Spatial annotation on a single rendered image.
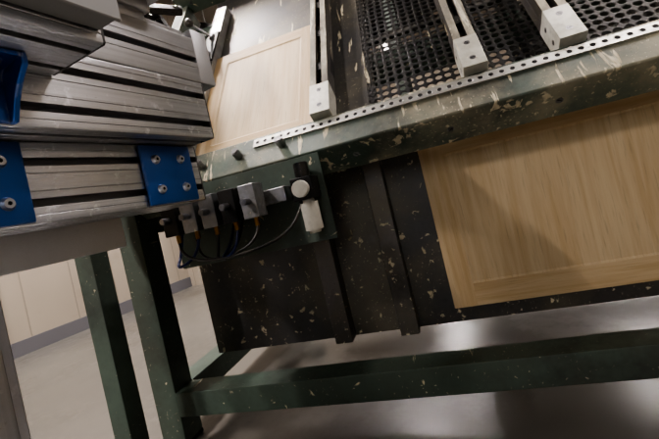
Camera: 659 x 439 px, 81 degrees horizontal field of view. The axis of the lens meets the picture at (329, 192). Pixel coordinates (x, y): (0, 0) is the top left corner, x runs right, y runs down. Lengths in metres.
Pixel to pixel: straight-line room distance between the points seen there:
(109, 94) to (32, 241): 0.20
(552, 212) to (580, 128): 0.25
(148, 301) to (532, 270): 1.21
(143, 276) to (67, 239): 0.81
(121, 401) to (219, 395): 0.27
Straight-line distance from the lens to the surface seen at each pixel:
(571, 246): 1.33
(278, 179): 1.09
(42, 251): 0.60
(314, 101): 1.16
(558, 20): 1.20
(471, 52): 1.13
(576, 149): 1.31
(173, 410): 1.52
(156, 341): 1.45
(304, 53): 1.47
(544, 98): 1.07
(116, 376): 1.31
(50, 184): 0.52
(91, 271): 1.27
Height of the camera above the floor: 0.68
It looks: 1 degrees up
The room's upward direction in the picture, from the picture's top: 13 degrees counter-clockwise
